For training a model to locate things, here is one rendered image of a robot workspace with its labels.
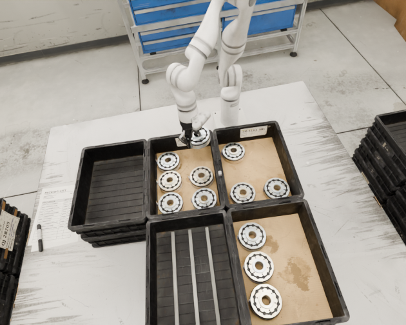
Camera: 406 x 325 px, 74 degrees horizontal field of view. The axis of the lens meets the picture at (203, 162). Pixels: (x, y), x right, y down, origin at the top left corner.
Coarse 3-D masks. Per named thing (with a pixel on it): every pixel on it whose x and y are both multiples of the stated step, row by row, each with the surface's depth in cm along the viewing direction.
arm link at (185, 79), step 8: (192, 48) 82; (192, 56) 82; (200, 56) 82; (192, 64) 81; (200, 64) 83; (176, 72) 83; (184, 72) 81; (192, 72) 82; (200, 72) 85; (176, 80) 83; (184, 80) 82; (192, 80) 82; (184, 88) 83; (192, 88) 84
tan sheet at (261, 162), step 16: (224, 144) 131; (256, 144) 129; (272, 144) 128; (256, 160) 124; (272, 160) 123; (224, 176) 121; (240, 176) 120; (256, 176) 119; (272, 176) 119; (256, 192) 115
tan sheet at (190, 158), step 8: (176, 152) 131; (184, 152) 130; (192, 152) 130; (200, 152) 129; (208, 152) 129; (184, 160) 127; (192, 160) 127; (200, 160) 127; (208, 160) 126; (184, 168) 125; (192, 168) 124; (184, 176) 122; (184, 184) 120; (216, 184) 118; (160, 192) 119; (184, 192) 118; (192, 192) 117; (216, 192) 116; (184, 200) 115; (184, 208) 113; (192, 208) 113
